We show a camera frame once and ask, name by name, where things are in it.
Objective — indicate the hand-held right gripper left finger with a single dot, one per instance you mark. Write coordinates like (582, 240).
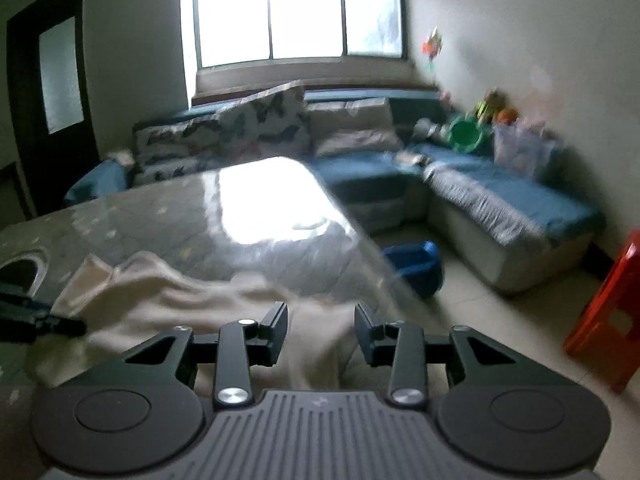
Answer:
(277, 325)

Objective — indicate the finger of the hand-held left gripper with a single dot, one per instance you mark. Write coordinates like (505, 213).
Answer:
(55, 325)

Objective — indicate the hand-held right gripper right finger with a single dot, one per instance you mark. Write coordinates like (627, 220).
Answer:
(364, 330)

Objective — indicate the cream garment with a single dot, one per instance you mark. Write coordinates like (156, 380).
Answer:
(175, 305)

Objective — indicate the black round induction cooker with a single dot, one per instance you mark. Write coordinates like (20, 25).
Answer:
(20, 272)

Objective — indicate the blue plastic stool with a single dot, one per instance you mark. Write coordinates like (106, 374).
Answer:
(415, 265)

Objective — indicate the blue blanket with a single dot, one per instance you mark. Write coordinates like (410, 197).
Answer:
(95, 180)

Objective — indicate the dark wooden glass door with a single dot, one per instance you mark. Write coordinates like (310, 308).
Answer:
(65, 160)

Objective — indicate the grey quilted sofa cover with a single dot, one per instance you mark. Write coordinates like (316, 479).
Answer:
(480, 200)

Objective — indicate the beige towel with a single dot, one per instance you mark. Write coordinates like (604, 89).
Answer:
(122, 157)

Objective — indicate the cream cushion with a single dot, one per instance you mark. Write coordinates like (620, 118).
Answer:
(350, 130)

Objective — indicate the blue sofa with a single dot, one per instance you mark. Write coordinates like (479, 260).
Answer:
(525, 195)

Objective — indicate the green plastic basin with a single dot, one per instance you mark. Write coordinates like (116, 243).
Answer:
(465, 132)

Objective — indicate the clear plastic bag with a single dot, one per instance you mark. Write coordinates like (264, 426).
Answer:
(520, 150)

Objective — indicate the red plastic stool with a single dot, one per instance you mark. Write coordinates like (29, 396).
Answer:
(610, 320)

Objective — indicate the colourful toys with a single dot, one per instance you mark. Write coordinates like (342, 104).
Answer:
(492, 105)

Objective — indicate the window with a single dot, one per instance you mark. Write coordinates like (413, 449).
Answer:
(300, 5)

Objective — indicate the colourful wall pinwheel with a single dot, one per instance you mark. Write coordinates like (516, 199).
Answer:
(432, 45)

